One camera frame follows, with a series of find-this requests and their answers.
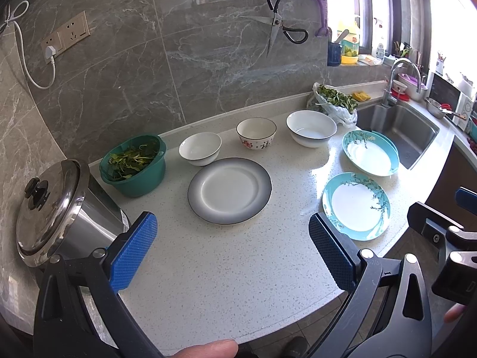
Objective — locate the turquoise floral plate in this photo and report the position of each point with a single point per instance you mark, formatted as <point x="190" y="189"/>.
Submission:
<point x="357" y="206"/>
<point x="371" y="153"/>

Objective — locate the black handled scissors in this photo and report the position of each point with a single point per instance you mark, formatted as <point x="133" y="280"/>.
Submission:
<point x="292" y="34"/>

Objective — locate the wall power socket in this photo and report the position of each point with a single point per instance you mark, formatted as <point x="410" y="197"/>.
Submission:
<point x="68" y="34"/>

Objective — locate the stainless steel sink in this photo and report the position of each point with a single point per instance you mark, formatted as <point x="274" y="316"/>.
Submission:
<point x="410" y="132"/>

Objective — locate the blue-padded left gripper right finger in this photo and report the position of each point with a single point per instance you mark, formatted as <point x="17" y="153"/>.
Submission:
<point x="386" y="311"/>

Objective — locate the grey rimmed white plate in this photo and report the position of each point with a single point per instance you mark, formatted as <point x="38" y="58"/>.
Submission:
<point x="230" y="191"/>

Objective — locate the person's right hand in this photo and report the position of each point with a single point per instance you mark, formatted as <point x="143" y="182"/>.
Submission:
<point x="454" y="313"/>

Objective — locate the chrome faucet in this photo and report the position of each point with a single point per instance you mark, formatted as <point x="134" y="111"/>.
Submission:
<point x="404" y="73"/>

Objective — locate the blue utensil cup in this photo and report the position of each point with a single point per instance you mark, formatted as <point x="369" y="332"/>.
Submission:
<point x="334" y="51"/>

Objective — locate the person's left hand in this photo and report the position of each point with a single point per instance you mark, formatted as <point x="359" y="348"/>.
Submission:
<point x="217" y="349"/>

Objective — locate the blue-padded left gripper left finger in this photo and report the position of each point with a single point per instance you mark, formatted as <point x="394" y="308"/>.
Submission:
<point x="63" y="326"/>

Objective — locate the white microwave oven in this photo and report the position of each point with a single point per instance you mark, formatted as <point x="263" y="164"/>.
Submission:
<point x="445" y="92"/>

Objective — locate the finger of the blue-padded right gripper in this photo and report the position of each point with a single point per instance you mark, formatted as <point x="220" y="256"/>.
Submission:
<point x="436" y="218"/>
<point x="465" y="197"/>

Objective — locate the steel bowl on counter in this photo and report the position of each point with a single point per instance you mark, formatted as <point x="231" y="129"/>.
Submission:
<point x="435" y="108"/>

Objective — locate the large white bowl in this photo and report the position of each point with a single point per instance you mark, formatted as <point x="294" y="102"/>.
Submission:
<point x="311" y="129"/>

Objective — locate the small plain white bowl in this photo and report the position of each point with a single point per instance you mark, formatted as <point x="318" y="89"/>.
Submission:
<point x="201" y="148"/>

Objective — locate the red floral white bowl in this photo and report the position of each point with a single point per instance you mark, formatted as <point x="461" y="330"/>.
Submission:
<point x="256" y="133"/>

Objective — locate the yellow cloth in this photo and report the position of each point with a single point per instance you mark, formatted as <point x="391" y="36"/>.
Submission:
<point x="360" y="96"/>

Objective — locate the green basin with greens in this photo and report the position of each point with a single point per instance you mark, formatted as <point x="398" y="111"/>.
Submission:
<point x="137" y="166"/>

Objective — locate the stainless steel rice cooker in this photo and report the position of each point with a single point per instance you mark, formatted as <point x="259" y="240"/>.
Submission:
<point x="65" y="211"/>

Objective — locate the plastic bag of greens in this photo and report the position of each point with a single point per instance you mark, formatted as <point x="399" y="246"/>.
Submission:
<point x="341" y="107"/>

